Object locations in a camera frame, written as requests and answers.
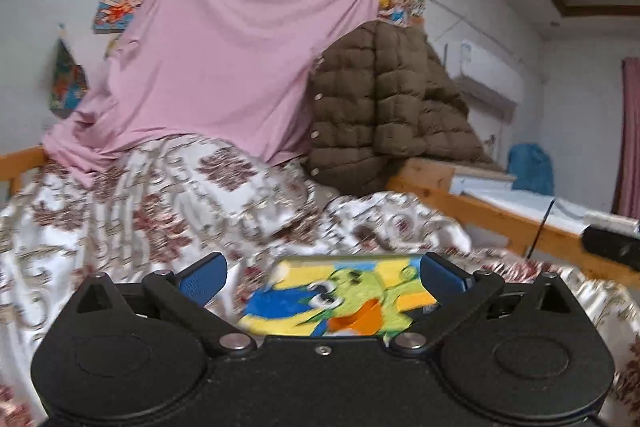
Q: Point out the floral satin blanket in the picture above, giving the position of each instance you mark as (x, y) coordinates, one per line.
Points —
(100, 232)

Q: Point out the wooden bed frame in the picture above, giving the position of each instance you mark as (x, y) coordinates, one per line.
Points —
(500, 209)

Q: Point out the blue bag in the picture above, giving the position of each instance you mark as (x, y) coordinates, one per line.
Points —
(531, 169)

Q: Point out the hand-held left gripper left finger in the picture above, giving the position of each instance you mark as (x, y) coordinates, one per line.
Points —
(202, 281)

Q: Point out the colourful cartoon storage box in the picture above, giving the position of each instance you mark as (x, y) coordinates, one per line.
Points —
(320, 302)

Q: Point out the white air conditioner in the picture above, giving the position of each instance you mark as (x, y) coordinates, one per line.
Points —
(487, 77)

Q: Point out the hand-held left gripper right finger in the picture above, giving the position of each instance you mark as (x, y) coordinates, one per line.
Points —
(442, 281)

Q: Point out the white board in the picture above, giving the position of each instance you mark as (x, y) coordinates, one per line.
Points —
(480, 184)

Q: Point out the maroon curtain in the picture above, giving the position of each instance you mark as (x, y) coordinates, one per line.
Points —
(631, 137)

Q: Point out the brown puffer jacket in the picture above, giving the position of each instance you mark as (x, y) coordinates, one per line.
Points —
(375, 107)

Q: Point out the pink bed sheet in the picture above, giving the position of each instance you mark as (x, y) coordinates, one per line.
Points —
(225, 57)

